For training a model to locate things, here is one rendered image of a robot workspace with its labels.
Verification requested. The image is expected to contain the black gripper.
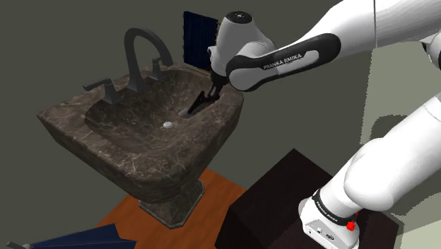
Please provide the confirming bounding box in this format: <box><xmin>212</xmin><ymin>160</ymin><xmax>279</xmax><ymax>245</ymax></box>
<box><xmin>187</xmin><ymin>70</ymin><xmax>229</xmax><ymax>116</ymax></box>

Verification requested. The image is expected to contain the dark blue ribbed panel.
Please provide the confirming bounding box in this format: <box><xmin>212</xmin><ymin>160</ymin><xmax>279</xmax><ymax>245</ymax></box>
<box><xmin>182</xmin><ymin>11</ymin><xmax>220</xmax><ymax>72</ymax></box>

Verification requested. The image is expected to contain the dark grey faucet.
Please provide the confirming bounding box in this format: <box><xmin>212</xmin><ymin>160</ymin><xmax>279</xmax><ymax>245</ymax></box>
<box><xmin>82</xmin><ymin>27</ymin><xmax>174</xmax><ymax>105</ymax></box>

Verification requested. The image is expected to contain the dark robot stand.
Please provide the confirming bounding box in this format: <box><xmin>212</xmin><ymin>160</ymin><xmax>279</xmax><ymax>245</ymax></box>
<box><xmin>214</xmin><ymin>148</ymin><xmax>401</xmax><ymax>249</ymax></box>

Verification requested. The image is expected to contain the dark blue angular object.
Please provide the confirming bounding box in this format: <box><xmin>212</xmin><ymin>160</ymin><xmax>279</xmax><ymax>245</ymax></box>
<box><xmin>4</xmin><ymin>223</ymin><xmax>138</xmax><ymax>249</ymax></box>

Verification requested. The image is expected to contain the brown marble pedestal sink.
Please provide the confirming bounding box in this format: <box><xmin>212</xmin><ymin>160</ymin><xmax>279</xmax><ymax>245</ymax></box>
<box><xmin>37</xmin><ymin>63</ymin><xmax>245</xmax><ymax>230</ymax></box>

